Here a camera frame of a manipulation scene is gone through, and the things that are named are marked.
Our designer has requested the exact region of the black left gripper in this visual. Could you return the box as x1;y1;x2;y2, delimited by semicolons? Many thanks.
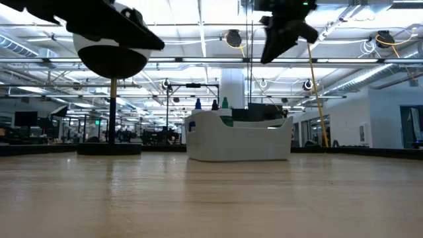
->
0;0;166;52

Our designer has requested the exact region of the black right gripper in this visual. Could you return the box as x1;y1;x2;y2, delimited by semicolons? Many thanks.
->
253;0;320;65

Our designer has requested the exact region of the large green bottle green tip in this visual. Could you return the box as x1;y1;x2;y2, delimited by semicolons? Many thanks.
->
219;96;235;128

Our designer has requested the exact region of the large bottle blue tip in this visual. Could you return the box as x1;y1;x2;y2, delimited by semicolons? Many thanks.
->
188;97;203;133

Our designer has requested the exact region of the black vertical pole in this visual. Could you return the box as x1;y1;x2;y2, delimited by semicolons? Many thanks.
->
245;0;254;110

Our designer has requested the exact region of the white globe table lamp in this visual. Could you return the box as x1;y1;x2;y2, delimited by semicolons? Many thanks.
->
72;2;153;155

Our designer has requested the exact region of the white square column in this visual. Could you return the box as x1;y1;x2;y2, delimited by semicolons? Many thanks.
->
219;68;247;110

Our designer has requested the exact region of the long ceiling light bar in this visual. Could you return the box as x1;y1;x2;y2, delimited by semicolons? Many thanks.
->
0;56;423;65

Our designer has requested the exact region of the black equipment box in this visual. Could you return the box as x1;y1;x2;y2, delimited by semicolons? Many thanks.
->
231;102;288;122

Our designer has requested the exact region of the black angled monitor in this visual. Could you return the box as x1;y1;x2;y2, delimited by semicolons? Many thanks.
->
49;104;69;118

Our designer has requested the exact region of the white plastic storage bin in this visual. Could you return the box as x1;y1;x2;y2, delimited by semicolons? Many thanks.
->
184;110;294;163

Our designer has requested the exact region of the black desk monitor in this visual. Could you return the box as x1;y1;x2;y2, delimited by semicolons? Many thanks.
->
15;110;39;126

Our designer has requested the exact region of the yellow hanging cable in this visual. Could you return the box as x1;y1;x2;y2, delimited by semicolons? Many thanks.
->
306;42;330;147

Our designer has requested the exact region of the white coiled cable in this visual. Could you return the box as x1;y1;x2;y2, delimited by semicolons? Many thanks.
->
359;38;377;58

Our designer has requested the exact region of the silver ventilation duct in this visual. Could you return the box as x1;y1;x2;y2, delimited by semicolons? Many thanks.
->
325;42;423;95

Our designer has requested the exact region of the black metal frame rig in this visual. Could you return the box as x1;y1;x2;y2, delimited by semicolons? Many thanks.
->
165;82;220;132

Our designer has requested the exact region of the black table edge rail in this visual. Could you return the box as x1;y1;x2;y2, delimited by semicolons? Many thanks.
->
0;142;423;160

